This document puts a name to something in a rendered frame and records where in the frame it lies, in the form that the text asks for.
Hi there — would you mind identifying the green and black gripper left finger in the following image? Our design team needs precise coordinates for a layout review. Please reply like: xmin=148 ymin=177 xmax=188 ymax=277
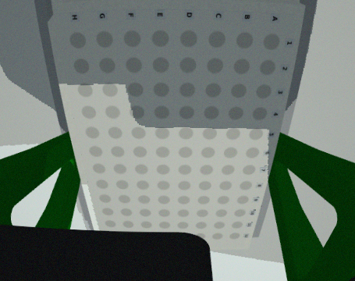
xmin=0 ymin=132 xmax=80 ymax=229

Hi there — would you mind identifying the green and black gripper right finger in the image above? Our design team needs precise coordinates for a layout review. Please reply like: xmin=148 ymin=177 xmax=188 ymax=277
xmin=268 ymin=133 xmax=355 ymax=281

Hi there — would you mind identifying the pale grey well plate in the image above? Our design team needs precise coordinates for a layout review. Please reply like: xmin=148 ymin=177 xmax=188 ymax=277
xmin=48 ymin=0 xmax=305 ymax=250

